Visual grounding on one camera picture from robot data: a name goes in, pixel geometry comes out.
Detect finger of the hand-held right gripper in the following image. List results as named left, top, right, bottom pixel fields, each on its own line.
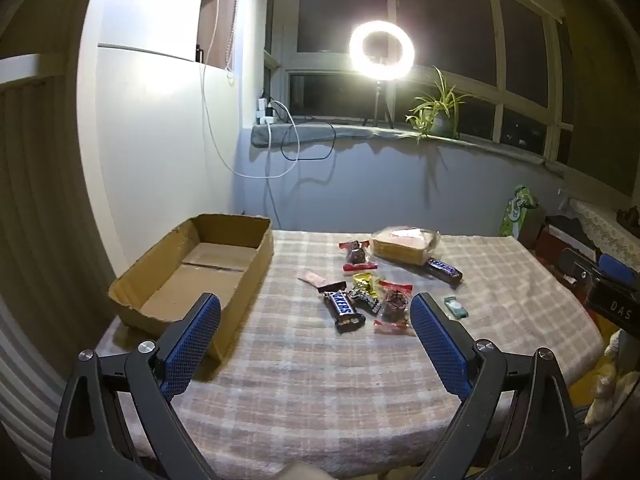
left=560, top=247, right=601, bottom=306
left=597, top=253, right=640, bottom=287

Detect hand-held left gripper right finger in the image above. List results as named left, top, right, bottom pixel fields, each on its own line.
left=409, top=291, right=583, bottom=480

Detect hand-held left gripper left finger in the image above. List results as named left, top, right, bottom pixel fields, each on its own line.
left=51, top=292, right=222, bottom=480

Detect green candy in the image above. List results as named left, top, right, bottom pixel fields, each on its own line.
left=443, top=296, right=471, bottom=320

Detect red-wrapped brown cake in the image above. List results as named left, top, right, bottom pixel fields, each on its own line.
left=372, top=280, right=417, bottom=336
left=338, top=240, right=379, bottom=275

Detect brown chocolate bar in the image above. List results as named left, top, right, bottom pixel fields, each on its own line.
left=318, top=284, right=365, bottom=335
left=424, top=257, right=464, bottom=287

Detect cardboard box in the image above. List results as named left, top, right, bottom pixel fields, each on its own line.
left=108, top=213, right=275, bottom=361

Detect black patterned candy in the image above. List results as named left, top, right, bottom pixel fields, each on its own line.
left=348, top=286, right=382, bottom=316

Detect yellow candy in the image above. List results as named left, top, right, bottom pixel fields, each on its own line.
left=351, top=272, right=383, bottom=295

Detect packaged sliced bread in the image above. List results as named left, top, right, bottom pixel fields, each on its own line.
left=369, top=226, right=442, bottom=267

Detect lace cloth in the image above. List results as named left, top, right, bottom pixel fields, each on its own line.
left=570, top=199, right=640, bottom=271

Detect cream fuzzy cloth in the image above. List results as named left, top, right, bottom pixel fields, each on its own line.
left=585, top=330, right=626, bottom=426

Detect green snack bag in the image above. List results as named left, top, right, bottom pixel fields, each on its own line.
left=499, top=185, right=540, bottom=238

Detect beige pleated curtain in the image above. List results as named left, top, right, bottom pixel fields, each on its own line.
left=0, top=55, right=121, bottom=461

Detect potted spider plant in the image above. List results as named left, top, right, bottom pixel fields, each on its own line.
left=405, top=66, right=473, bottom=143

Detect white cabinet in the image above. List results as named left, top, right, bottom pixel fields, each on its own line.
left=75, top=0, right=246, bottom=301

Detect grey windowsill cloth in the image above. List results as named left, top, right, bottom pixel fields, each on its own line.
left=250, top=122, right=546, bottom=161

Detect white power adapters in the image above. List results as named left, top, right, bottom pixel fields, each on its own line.
left=256, top=95, right=277, bottom=125

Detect black light tripod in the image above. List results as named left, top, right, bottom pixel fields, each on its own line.
left=362, top=79, right=396, bottom=128

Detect window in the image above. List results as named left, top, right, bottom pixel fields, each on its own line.
left=265, top=0, right=576, bottom=166

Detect black cable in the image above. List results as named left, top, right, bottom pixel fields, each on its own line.
left=270, top=102, right=337, bottom=161

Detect white cable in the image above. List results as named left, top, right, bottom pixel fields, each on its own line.
left=201, top=0, right=301, bottom=178

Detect ring light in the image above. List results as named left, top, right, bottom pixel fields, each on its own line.
left=348, top=20, right=417, bottom=81

